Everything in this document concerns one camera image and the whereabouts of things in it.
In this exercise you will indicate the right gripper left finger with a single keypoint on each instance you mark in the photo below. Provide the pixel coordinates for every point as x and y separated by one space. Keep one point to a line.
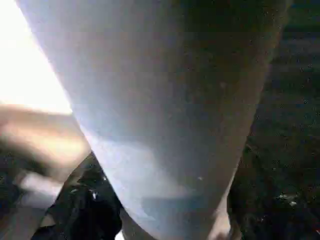
82 207

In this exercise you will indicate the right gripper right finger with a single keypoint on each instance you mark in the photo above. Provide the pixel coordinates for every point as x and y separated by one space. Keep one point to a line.
275 212

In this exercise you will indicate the white plastic table leg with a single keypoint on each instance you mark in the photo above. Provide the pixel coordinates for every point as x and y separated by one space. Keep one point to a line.
162 100

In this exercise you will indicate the white sideboard cabinet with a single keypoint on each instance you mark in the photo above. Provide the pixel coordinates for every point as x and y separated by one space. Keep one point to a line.
25 62

